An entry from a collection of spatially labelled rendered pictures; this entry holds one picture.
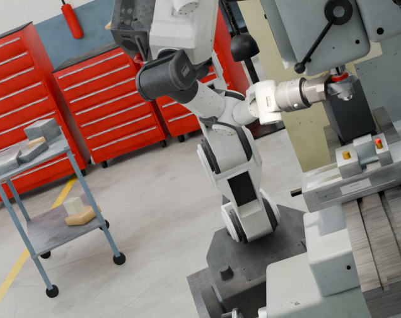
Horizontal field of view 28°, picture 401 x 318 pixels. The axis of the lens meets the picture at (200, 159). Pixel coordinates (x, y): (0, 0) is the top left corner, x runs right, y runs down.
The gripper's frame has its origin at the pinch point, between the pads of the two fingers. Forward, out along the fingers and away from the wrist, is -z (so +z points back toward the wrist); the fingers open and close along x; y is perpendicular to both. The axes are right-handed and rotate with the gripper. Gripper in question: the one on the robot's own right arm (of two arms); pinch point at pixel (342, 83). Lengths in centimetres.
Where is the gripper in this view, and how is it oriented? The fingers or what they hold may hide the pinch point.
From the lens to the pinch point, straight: 220.4
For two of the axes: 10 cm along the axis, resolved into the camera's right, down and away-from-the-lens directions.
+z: -8.4, 1.7, 5.2
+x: 4.1, -4.3, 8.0
